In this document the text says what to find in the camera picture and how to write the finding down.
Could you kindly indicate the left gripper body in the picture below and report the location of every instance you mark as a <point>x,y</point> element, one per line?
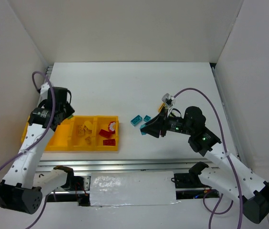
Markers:
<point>67,110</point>

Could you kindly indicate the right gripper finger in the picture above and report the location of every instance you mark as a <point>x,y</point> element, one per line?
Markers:
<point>151,130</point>
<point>158,120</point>

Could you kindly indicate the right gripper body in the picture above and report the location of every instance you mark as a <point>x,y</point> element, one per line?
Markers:
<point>162,126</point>

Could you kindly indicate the blue two-by-two lego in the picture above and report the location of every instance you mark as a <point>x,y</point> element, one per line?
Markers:
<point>147,118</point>

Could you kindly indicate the yellow lego brick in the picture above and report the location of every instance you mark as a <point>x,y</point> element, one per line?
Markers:
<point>80,131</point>

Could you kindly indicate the yellow rounded lego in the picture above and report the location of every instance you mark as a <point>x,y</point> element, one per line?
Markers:
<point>88,126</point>

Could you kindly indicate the red arched lego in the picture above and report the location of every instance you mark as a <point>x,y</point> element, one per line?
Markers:
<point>112,127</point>

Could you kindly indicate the red rectangular lego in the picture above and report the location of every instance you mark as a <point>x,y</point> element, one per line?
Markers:
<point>105,134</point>

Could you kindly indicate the red yellow lego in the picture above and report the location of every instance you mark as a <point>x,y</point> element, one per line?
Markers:
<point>109,142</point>

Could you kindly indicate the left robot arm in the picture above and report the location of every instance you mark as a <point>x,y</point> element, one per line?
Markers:
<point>19,189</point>

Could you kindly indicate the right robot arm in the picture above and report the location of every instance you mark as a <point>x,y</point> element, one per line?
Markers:
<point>232,178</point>

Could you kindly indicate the blue long lego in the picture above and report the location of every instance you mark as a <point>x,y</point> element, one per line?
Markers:
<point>136,120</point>

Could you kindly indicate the yellow three-compartment bin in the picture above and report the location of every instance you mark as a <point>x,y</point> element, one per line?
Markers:
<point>86,133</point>

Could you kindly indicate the small orange lego in bin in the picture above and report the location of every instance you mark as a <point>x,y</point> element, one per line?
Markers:
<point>88,140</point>

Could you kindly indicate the white taped sheet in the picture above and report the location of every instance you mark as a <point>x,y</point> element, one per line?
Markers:
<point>132,189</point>

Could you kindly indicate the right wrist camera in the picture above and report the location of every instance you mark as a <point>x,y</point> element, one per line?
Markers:
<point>169,102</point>

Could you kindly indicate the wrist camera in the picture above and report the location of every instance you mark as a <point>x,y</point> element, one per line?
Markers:
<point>44,91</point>
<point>169,102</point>

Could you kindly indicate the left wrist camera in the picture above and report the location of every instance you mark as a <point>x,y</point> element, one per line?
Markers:
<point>44,91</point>

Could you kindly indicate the aluminium rail frame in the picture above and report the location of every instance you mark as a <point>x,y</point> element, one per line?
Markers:
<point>128,89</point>

